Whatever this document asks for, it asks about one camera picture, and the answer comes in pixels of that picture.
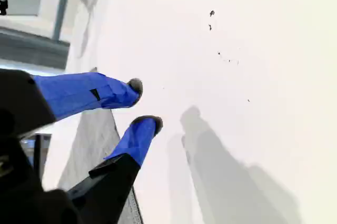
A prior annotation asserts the grey striped towel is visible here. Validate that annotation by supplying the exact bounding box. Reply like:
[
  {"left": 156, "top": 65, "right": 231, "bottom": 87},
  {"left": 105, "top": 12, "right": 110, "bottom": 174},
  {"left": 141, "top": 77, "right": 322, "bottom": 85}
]
[{"left": 56, "top": 67, "right": 144, "bottom": 224}]

